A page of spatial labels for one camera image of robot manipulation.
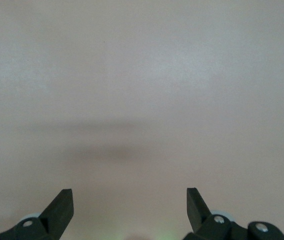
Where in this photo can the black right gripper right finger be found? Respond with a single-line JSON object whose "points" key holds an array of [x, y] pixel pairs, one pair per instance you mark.
{"points": [[198, 215]]}

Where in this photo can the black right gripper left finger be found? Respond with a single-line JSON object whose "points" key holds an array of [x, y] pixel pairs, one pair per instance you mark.
{"points": [[57, 215]]}

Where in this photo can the brown table mat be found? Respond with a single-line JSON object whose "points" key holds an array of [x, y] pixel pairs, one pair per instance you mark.
{"points": [[142, 75]]}

